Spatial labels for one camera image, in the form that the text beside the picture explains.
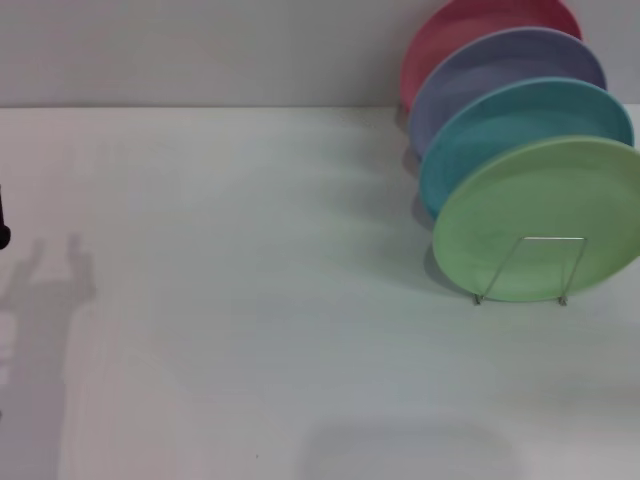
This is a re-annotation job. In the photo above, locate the silver wire plate rack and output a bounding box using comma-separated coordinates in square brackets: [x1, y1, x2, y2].
[472, 235, 587, 307]

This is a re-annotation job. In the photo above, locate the pink round plastic plate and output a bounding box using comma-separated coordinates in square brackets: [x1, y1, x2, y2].
[399, 0, 584, 112]

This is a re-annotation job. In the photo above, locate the purple round plastic plate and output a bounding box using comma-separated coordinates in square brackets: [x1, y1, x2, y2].
[407, 26, 609, 157]

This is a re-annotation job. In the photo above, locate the blue round plastic plate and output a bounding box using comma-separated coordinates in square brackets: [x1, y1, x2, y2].
[418, 76, 636, 220]

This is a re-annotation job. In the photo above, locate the green round plastic plate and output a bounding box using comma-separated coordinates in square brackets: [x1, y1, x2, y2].
[431, 135, 640, 304]

